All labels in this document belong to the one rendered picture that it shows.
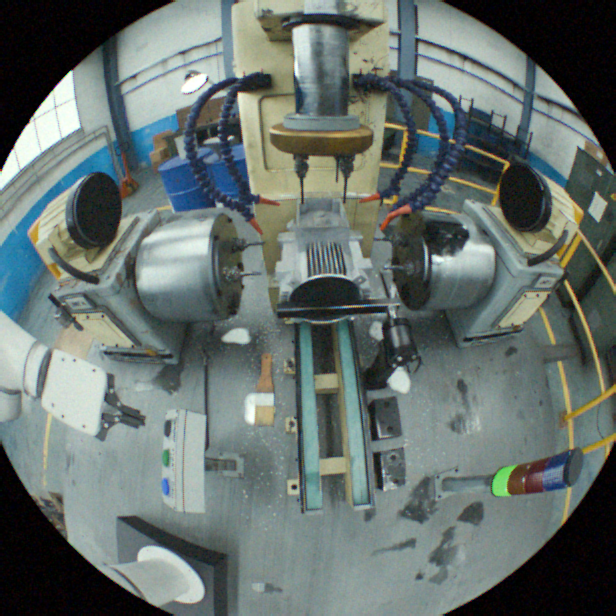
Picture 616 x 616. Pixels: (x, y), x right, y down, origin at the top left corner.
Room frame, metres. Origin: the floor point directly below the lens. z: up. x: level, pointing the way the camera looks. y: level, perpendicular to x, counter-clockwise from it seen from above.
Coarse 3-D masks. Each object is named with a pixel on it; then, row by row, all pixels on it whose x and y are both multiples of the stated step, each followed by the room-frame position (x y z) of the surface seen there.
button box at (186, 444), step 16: (176, 416) 0.05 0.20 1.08; (192, 416) 0.06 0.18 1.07; (176, 432) 0.02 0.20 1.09; (192, 432) 0.03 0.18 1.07; (176, 448) 0.00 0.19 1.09; (192, 448) 0.00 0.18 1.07; (176, 464) -0.03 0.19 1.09; (192, 464) -0.02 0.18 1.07; (176, 480) -0.05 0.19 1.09; (192, 480) -0.05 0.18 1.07; (176, 496) -0.08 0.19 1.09; (192, 496) -0.07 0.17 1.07; (192, 512) -0.10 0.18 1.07
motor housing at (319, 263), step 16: (288, 256) 0.39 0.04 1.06; (304, 256) 0.37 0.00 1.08; (320, 256) 0.34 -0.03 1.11; (336, 256) 0.36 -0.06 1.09; (352, 256) 0.39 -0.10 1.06; (304, 272) 0.32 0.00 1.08; (320, 272) 0.31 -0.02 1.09; (336, 272) 0.31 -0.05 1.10; (288, 288) 0.31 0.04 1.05; (304, 288) 0.40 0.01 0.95; (320, 288) 0.41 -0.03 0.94; (336, 288) 0.40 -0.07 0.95; (352, 288) 0.36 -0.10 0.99; (368, 288) 0.31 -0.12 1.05; (320, 320) 0.31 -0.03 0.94; (336, 320) 0.31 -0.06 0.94
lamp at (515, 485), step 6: (528, 462) -0.10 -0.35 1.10; (516, 468) -0.10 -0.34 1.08; (522, 468) -0.10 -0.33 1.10; (510, 474) -0.11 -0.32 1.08; (516, 474) -0.11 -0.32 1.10; (522, 474) -0.11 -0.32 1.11; (510, 480) -0.12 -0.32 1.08; (516, 480) -0.12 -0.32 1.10; (522, 480) -0.12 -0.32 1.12; (510, 486) -0.13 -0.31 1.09; (516, 486) -0.13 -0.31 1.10; (522, 486) -0.13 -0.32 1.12; (510, 492) -0.14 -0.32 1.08; (516, 492) -0.14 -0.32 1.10; (522, 492) -0.15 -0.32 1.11
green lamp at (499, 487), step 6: (504, 468) -0.10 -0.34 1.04; (510, 468) -0.10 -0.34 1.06; (498, 474) -0.11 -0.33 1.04; (504, 474) -0.11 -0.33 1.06; (498, 480) -0.12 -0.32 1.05; (504, 480) -0.12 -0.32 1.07; (492, 486) -0.13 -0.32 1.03; (498, 486) -0.13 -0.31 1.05; (504, 486) -0.13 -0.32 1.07; (498, 492) -0.14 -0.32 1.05; (504, 492) -0.14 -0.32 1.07
